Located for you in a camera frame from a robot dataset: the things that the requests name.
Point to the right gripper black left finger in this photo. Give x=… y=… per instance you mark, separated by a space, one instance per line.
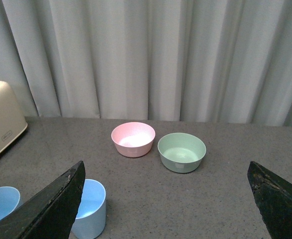
x=50 y=213

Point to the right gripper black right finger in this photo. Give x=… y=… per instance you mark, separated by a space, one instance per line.
x=273 y=197

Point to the light blue cup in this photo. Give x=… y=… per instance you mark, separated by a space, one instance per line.
x=10 y=200
x=91 y=217

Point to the cream white toaster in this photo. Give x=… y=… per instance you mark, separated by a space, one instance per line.
x=12 y=120

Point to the pink bowl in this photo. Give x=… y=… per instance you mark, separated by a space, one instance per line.
x=133 y=139

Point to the green bowl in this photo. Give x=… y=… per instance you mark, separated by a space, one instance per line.
x=181 y=152

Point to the grey white curtain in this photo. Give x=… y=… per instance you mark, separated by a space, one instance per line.
x=188 y=60

